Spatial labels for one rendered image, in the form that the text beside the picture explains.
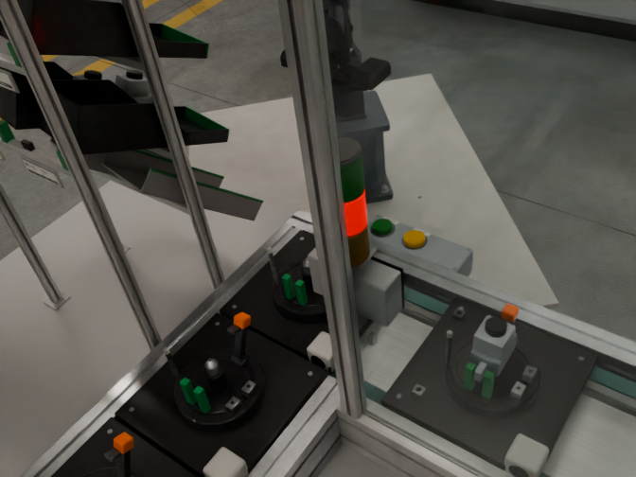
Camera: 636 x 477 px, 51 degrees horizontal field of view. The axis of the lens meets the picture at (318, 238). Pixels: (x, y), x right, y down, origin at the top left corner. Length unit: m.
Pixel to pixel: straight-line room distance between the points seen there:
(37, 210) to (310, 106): 2.76
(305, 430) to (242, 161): 0.87
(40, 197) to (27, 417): 2.19
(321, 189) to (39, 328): 0.88
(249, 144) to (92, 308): 0.61
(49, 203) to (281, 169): 1.87
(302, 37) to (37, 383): 0.94
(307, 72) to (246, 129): 1.21
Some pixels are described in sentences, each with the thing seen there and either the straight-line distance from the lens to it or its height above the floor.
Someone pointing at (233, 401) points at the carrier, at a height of 1.00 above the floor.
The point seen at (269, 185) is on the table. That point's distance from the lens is 1.61.
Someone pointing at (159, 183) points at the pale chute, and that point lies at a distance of 1.14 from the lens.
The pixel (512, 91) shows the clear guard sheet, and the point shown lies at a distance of 0.54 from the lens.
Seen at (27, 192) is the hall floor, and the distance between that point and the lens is 3.49.
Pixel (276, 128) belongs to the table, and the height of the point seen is 0.86.
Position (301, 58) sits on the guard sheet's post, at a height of 1.55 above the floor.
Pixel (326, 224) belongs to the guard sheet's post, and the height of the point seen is 1.35.
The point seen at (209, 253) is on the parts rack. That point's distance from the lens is 1.23.
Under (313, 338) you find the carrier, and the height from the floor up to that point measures 0.97.
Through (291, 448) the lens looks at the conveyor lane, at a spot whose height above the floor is 0.96.
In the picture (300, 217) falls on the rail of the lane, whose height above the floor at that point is 0.96.
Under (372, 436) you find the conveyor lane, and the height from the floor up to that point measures 0.93.
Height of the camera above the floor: 1.83
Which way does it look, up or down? 42 degrees down
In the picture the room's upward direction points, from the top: 9 degrees counter-clockwise
